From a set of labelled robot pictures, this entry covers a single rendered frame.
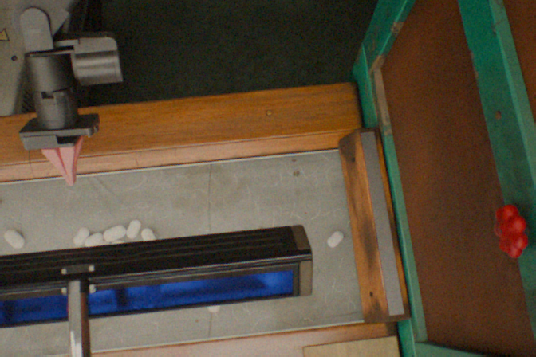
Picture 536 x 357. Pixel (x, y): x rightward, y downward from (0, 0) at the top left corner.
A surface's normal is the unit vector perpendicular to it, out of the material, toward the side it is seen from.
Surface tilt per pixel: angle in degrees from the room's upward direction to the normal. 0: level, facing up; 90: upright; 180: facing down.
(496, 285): 90
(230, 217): 0
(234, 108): 0
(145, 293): 58
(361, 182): 67
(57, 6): 43
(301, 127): 0
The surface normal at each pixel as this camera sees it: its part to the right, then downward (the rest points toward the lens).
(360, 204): -0.91, -0.01
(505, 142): -0.99, 0.10
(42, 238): 0.03, -0.27
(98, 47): 0.24, 0.43
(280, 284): 0.11, 0.67
